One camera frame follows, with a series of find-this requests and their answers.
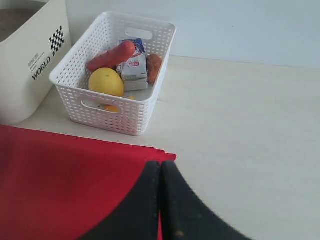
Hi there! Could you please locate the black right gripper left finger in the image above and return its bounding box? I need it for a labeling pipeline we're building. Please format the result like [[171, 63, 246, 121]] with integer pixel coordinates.
[[80, 161, 160, 240]]

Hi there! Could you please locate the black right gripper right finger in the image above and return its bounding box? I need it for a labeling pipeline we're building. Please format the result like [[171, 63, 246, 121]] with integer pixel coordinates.
[[158, 161, 248, 240]]

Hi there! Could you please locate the red tablecloth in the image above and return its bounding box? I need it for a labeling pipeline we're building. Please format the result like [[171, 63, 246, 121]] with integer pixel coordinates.
[[0, 125, 176, 240]]

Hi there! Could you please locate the yellow cheese wedge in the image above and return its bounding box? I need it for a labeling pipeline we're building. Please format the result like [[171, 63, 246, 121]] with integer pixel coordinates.
[[102, 96, 135, 113]]

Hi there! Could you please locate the yellow lemon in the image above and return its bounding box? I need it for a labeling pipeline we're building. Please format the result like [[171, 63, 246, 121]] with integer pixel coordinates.
[[88, 67, 124, 97]]

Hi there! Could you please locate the blue white milk carton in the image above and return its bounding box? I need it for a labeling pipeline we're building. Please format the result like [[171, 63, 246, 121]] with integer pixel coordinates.
[[117, 38, 149, 92]]

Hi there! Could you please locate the red sausage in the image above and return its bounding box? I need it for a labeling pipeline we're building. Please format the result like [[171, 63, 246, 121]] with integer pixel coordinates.
[[86, 40, 136, 72]]

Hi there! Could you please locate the brown wooden plate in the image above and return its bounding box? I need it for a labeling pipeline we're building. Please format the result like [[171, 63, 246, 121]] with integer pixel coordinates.
[[0, 8, 37, 42]]

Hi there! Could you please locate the white perforated plastic basket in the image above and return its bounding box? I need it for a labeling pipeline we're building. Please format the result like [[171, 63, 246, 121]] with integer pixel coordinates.
[[49, 11, 177, 136]]

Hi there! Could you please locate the cream plastic bin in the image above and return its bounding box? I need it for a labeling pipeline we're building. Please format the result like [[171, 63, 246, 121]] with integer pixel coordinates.
[[0, 0, 71, 125]]

